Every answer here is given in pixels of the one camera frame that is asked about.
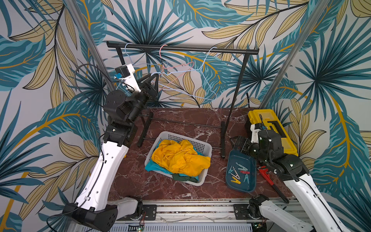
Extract dark green t-shirt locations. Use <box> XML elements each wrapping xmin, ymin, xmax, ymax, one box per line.
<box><xmin>172</xmin><ymin>174</ymin><xmax>198</xmax><ymax>183</ymax></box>

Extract mint white clothespin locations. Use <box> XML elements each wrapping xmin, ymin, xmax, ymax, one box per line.
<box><xmin>236</xmin><ymin>162</ymin><xmax>248</xmax><ymax>171</ymax></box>

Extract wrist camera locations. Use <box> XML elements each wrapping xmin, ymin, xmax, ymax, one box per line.
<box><xmin>115</xmin><ymin>64</ymin><xmax>141</xmax><ymax>92</ymax></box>
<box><xmin>250</xmin><ymin>123</ymin><xmax>262</xmax><ymax>143</ymax></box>

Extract red pipe wrench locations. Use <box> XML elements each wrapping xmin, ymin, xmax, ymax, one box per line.
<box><xmin>258</xmin><ymin>166</ymin><xmax>289</xmax><ymax>204</ymax></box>

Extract yellow t-shirt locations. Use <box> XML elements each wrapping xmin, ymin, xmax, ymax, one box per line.
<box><xmin>151</xmin><ymin>140</ymin><xmax>211</xmax><ymax>177</ymax></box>

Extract right aluminium frame post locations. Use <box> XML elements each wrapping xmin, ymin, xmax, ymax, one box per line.
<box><xmin>259</xmin><ymin>0</ymin><xmax>329</xmax><ymax>109</ymax></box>

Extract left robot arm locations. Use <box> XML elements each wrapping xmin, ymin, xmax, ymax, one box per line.
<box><xmin>53</xmin><ymin>64</ymin><xmax>159</xmax><ymax>232</ymax></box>

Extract yellow clothespin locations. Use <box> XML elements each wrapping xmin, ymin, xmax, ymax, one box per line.
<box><xmin>231</xmin><ymin>177</ymin><xmax>241</xmax><ymax>185</ymax></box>

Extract black clothes rack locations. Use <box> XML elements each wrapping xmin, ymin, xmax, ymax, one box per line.
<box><xmin>106</xmin><ymin>41</ymin><xmax>260</xmax><ymax>159</ymax></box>

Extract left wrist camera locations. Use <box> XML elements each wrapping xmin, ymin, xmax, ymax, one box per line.
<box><xmin>115</xmin><ymin>64</ymin><xmax>141</xmax><ymax>92</ymax></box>

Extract pink wire hanger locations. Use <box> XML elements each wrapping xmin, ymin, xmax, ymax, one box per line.
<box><xmin>153</xmin><ymin>44</ymin><xmax>195</xmax><ymax>76</ymax></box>

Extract left aluminium frame post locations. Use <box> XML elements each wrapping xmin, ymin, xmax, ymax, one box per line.
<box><xmin>63</xmin><ymin>0</ymin><xmax>125</xmax><ymax>109</ymax></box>

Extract beige pink clothespin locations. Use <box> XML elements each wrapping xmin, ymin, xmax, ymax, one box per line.
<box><xmin>232</xmin><ymin>169</ymin><xmax>240</xmax><ymax>180</ymax></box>

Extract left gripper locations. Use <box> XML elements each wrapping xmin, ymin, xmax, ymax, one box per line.
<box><xmin>126</xmin><ymin>71</ymin><xmax>158</xmax><ymax>123</ymax></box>

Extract turquoise printed t-shirt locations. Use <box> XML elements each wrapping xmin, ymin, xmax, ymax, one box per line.
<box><xmin>145</xmin><ymin>160</ymin><xmax>199</xmax><ymax>181</ymax></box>

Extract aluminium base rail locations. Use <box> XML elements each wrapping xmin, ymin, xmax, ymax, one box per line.
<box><xmin>68</xmin><ymin>198</ymin><xmax>293</xmax><ymax>232</ymax></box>

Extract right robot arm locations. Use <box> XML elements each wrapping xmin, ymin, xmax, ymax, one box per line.
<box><xmin>231</xmin><ymin>129</ymin><xmax>349</xmax><ymax>232</ymax></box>

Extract pale blue wire hanger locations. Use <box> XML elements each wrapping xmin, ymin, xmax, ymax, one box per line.
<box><xmin>160</xmin><ymin>51</ymin><xmax>221</xmax><ymax>104</ymax></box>

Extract light blue wire hanger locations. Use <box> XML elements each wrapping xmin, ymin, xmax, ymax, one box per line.
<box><xmin>123</xmin><ymin>43</ymin><xmax>164</xmax><ymax>77</ymax></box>

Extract dark teal plastic tray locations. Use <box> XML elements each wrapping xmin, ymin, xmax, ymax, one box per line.
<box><xmin>226</xmin><ymin>150</ymin><xmax>257</xmax><ymax>193</ymax></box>

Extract yellow black toolbox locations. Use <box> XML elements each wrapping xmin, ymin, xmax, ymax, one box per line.
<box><xmin>245</xmin><ymin>109</ymin><xmax>299</xmax><ymax>157</ymax></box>

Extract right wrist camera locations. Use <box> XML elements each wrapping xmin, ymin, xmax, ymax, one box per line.
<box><xmin>250</xmin><ymin>123</ymin><xmax>262</xmax><ymax>143</ymax></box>

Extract aluminium frame post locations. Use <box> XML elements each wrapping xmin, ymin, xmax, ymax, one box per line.
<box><xmin>259</xmin><ymin>0</ymin><xmax>329</xmax><ymax>109</ymax></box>
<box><xmin>63</xmin><ymin>0</ymin><xmax>125</xmax><ymax>109</ymax></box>

